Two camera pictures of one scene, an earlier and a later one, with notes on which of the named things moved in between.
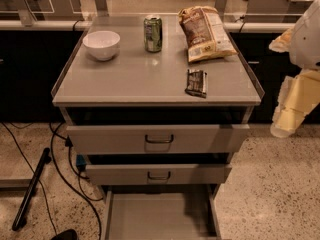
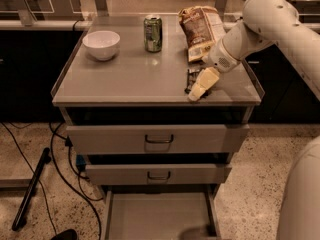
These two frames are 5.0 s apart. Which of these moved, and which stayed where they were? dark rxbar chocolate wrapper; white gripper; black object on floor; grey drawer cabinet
Moved: white gripper
Stayed: dark rxbar chocolate wrapper; grey drawer cabinet; black object on floor
